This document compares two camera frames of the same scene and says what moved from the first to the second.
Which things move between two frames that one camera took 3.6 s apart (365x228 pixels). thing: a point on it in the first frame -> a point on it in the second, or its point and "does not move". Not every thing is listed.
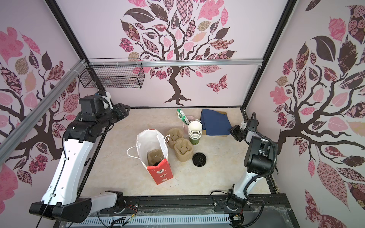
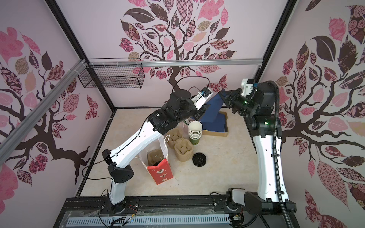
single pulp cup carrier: [154, 157] does not move
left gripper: [121, 112] -> [196, 115]
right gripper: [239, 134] -> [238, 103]
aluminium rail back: [170, 63] does not move
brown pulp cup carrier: [183, 148] does not move
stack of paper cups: [195, 131] does not move
